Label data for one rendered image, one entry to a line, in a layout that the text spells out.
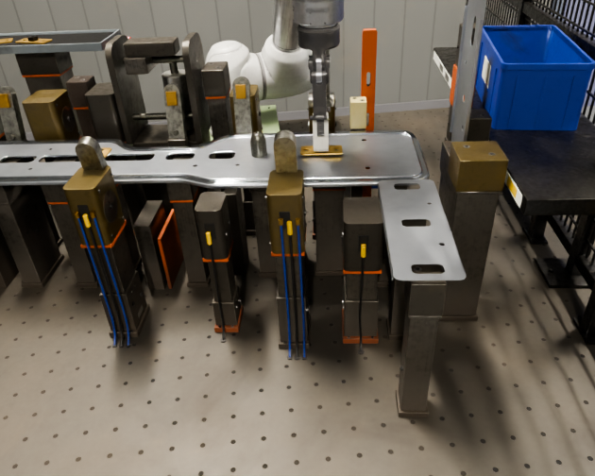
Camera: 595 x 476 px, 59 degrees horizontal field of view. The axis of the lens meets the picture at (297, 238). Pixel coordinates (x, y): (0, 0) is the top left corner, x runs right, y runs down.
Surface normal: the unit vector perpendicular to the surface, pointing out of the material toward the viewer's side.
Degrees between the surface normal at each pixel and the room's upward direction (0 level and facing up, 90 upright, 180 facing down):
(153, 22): 90
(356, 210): 0
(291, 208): 90
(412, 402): 90
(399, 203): 0
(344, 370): 0
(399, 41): 90
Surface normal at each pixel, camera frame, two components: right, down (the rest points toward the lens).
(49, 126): -0.05, 0.56
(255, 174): -0.04, -0.83
